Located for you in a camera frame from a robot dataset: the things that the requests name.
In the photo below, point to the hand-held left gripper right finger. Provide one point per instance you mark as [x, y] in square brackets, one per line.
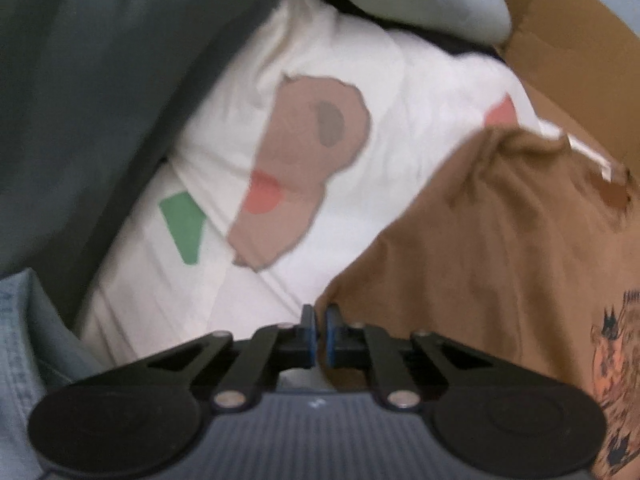
[331, 342]

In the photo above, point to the cream bear print bed sheet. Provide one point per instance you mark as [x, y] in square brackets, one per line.
[410, 110]

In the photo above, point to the flattened cardboard sheet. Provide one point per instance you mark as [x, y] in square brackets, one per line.
[575, 60]

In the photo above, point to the brown printed t-shirt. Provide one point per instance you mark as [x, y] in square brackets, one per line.
[475, 260]

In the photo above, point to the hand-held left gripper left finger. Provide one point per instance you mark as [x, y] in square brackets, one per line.
[310, 342]

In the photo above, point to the blue-grey denim garment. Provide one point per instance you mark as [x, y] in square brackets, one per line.
[25, 360]

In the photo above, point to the dark grey blanket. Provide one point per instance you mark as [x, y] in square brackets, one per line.
[100, 110]

